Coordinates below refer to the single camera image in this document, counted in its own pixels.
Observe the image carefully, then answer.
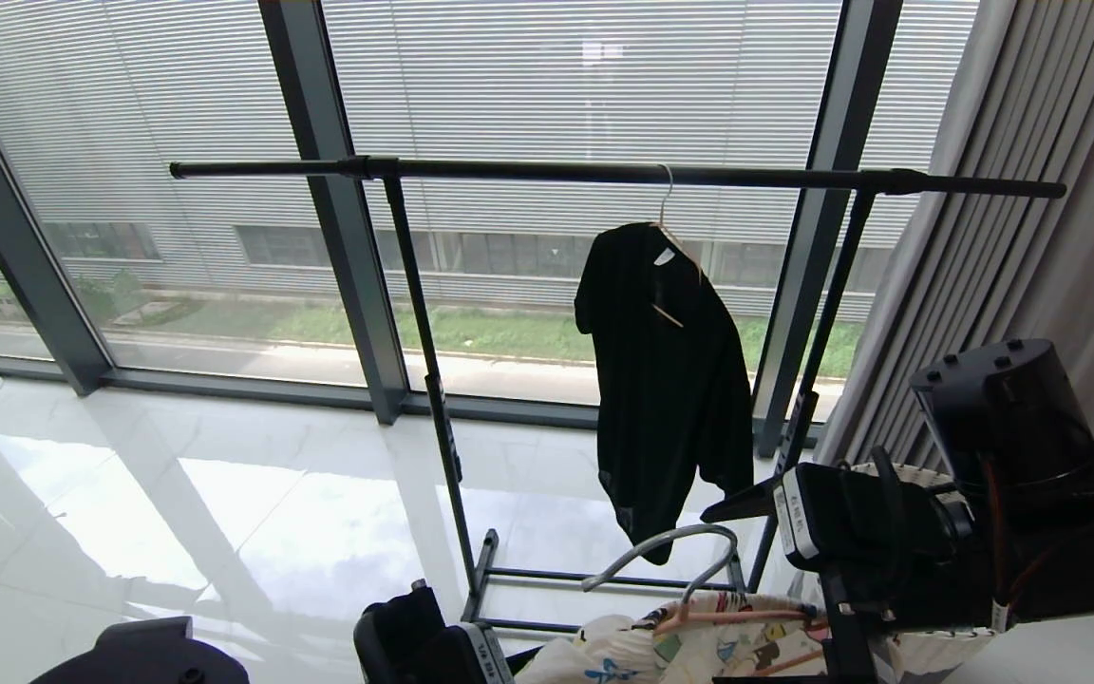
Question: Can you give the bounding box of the black clothes rack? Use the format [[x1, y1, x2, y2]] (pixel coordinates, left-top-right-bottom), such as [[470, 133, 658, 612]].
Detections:
[[169, 155, 1068, 637]]

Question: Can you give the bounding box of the beige curtain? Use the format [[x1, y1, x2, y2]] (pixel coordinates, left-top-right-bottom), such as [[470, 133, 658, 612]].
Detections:
[[813, 0, 1094, 476]]

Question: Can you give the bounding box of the black garment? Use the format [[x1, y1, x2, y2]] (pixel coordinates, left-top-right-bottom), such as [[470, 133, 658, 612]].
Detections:
[[574, 223, 755, 566]]

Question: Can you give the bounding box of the cream printed garment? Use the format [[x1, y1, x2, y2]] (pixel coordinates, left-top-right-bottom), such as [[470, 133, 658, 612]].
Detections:
[[514, 589, 890, 684]]

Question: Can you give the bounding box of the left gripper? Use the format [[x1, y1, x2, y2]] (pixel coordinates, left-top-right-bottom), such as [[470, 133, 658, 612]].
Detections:
[[433, 622, 515, 684]]

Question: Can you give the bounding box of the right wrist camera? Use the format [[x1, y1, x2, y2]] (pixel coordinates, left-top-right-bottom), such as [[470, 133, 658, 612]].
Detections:
[[822, 463, 975, 571]]

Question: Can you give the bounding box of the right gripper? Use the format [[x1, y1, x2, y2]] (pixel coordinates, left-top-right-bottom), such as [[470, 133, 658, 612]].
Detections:
[[699, 463, 999, 684]]

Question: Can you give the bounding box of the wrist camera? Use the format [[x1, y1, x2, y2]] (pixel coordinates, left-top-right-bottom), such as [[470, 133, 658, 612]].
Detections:
[[822, 463, 975, 571], [354, 581, 448, 684]]

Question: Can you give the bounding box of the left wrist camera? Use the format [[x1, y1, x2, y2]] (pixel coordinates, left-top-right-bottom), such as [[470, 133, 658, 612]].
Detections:
[[354, 581, 448, 684]]

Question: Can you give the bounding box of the pink clothes hanger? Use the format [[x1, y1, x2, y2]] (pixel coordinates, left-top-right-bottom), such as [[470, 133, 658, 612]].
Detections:
[[650, 163, 711, 330], [581, 522, 831, 680]]

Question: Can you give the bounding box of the white laundry basket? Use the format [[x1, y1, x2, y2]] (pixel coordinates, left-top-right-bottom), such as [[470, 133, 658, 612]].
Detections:
[[832, 461, 999, 684]]

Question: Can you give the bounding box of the window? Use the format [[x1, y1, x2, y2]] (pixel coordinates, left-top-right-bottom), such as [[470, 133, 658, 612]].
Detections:
[[0, 0, 980, 457]]

